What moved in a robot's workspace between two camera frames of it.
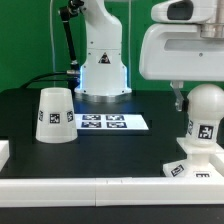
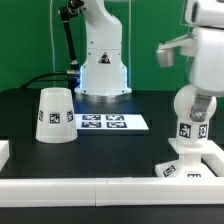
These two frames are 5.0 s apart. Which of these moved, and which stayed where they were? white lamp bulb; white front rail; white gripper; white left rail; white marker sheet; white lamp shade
Moved: white gripper; white lamp bulb
Stayed: white front rail; white marker sheet; white left rail; white lamp shade
